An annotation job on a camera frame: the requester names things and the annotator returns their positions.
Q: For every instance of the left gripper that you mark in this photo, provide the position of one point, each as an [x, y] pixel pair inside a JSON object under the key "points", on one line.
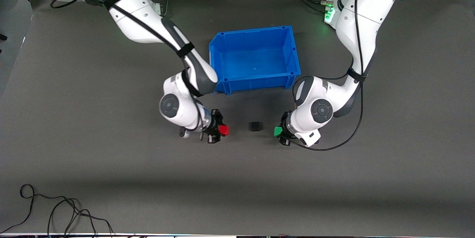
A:
{"points": [[285, 126]]}

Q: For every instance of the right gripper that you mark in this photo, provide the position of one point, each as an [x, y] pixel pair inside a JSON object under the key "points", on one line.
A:
{"points": [[214, 124]]}

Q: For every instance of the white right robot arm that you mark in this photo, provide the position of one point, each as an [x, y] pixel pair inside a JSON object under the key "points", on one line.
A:
{"points": [[141, 19]]}

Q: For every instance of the small red cube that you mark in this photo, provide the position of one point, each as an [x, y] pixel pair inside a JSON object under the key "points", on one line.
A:
{"points": [[223, 130]]}

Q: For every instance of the blue plastic storage bin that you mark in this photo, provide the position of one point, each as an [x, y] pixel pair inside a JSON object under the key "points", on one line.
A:
{"points": [[256, 63]]}

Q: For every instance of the small green cube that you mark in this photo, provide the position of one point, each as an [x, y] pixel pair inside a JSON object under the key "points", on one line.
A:
{"points": [[277, 131]]}

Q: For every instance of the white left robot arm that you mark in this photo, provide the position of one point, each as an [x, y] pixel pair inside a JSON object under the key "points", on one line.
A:
{"points": [[356, 26]]}

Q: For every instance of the small black cube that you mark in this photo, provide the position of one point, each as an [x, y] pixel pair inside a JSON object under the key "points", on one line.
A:
{"points": [[255, 126]]}

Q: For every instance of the dark grey table mat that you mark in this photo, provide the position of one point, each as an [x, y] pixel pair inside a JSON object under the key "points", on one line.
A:
{"points": [[237, 178]]}

